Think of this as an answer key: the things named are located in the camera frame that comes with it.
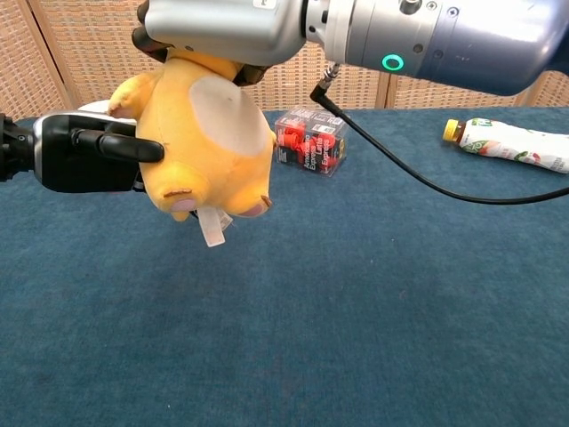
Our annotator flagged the black and silver left hand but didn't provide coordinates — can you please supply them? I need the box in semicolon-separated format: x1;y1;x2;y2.
33;100;165;195

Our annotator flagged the white bottle with yellow cap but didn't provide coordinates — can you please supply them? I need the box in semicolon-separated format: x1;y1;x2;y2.
442;117;569;174

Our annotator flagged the yellow plush toy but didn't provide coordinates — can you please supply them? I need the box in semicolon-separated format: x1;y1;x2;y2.
108;47;277;248

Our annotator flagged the black and silver right hand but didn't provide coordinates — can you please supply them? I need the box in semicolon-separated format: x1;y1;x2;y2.
132;0;308;88

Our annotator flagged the woven bamboo folding screen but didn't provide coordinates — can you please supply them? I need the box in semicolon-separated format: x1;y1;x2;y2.
0;0;569;121

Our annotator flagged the clear box with red items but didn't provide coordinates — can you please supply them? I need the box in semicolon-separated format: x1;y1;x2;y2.
274;106;349;179

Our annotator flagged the black right hand cable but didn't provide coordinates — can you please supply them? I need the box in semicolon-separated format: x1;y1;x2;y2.
309;63;569;205

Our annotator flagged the blue felt table cover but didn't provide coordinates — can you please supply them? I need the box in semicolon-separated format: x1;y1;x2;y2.
0;105;569;427

